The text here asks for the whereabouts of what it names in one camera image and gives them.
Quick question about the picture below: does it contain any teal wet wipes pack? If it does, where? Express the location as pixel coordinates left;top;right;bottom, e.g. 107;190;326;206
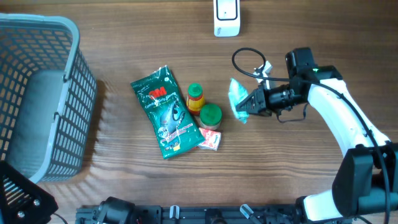
228;78;249;124

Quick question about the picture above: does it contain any clear jar green lid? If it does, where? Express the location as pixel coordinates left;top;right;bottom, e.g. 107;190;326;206
200;104;223;130

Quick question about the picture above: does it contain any red small packet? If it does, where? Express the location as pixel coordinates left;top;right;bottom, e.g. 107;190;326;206
198;128;221;151

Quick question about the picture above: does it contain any yellow bottle green cap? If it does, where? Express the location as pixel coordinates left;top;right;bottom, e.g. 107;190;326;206
187;83;205;115

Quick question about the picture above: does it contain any green glove package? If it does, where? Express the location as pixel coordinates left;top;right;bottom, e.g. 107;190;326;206
131;65;205;159

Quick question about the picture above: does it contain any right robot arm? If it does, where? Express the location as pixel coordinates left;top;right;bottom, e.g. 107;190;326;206
232;47;397;223

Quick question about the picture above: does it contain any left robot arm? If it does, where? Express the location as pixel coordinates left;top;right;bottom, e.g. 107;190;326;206
1;161;58;224

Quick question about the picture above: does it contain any white barcode scanner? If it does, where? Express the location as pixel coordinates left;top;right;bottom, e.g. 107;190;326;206
213;0;241;37

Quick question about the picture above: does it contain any grey plastic shopping basket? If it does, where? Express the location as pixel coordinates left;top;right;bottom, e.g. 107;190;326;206
1;14;98;183

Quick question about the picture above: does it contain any black right camera cable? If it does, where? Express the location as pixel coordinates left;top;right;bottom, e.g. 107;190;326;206
231;47;391;224

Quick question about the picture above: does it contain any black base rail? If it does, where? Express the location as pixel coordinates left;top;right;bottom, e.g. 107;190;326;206
75;197;300;224

